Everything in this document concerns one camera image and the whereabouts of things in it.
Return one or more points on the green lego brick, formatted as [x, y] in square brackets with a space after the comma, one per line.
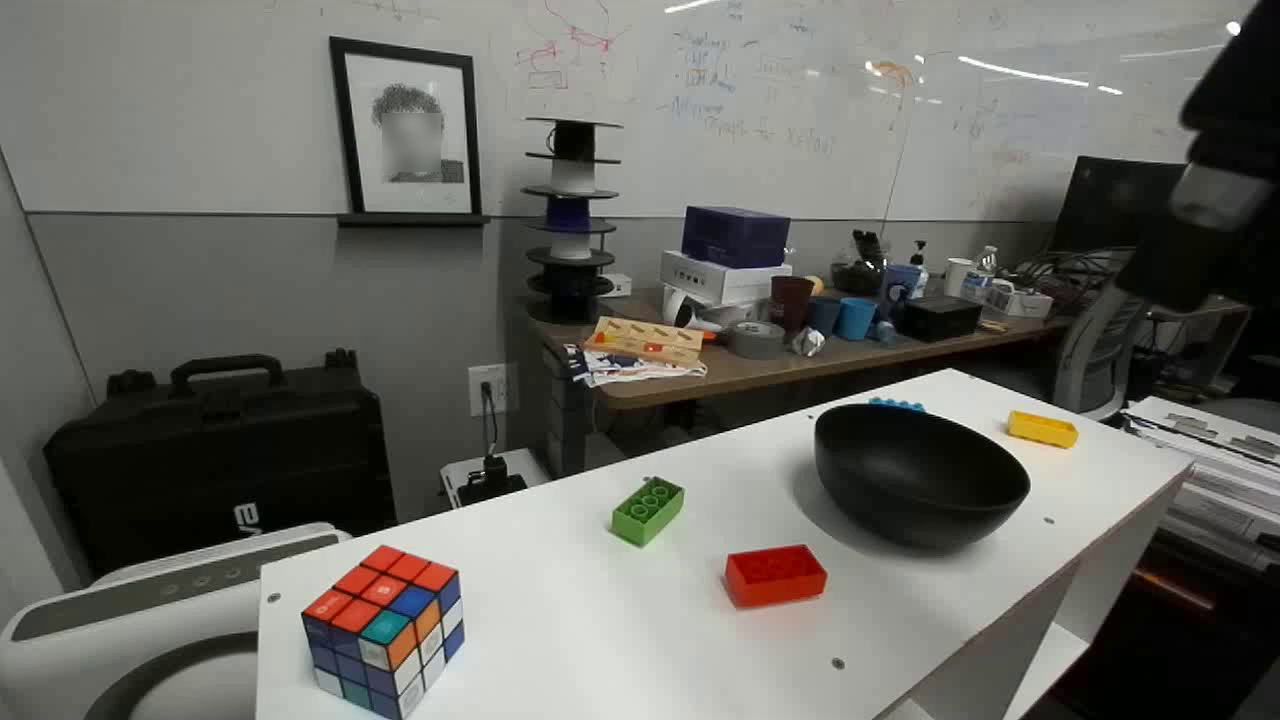
[644, 515]

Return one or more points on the orange lego brick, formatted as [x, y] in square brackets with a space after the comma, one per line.
[773, 577]

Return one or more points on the blue lego brick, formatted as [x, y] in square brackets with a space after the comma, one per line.
[896, 401]

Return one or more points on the yellow lego brick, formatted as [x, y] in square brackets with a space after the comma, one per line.
[1040, 428]

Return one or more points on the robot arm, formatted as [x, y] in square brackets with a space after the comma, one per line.
[1240, 94]

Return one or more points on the black bowl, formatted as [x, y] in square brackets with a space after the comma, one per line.
[921, 481]

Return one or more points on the white paper booklet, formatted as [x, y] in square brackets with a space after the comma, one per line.
[641, 371]

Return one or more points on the stack of black spools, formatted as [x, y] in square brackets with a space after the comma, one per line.
[574, 285]

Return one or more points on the wooden desk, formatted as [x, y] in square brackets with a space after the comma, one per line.
[745, 374]

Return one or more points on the white cardboard box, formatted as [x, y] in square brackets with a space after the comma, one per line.
[715, 282]

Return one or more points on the purple box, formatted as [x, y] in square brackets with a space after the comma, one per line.
[733, 238]

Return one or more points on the maroon cup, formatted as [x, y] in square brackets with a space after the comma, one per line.
[792, 300]

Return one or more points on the dark blue plastic cup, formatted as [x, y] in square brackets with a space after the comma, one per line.
[820, 314]

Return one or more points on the light blue plastic cup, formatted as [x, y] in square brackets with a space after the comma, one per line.
[856, 319]

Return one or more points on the black flat box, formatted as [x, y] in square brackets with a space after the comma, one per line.
[936, 319]

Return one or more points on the black framed picture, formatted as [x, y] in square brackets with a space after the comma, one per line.
[406, 134]

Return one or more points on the rubik's cube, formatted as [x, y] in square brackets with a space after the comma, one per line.
[381, 624]

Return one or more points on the black hard carrying case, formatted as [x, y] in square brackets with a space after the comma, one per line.
[213, 464]

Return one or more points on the grey office chair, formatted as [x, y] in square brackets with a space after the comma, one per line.
[1102, 355]

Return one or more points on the black monitor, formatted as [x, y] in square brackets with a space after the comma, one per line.
[1105, 205]

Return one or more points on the white rounded machine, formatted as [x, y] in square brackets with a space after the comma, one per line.
[133, 624]

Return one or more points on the white paper stack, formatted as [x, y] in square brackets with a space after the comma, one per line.
[1206, 460]

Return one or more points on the grey duct tape roll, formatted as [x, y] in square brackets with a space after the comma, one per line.
[754, 337]

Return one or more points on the white wall outlet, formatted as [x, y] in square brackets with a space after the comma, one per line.
[486, 390]

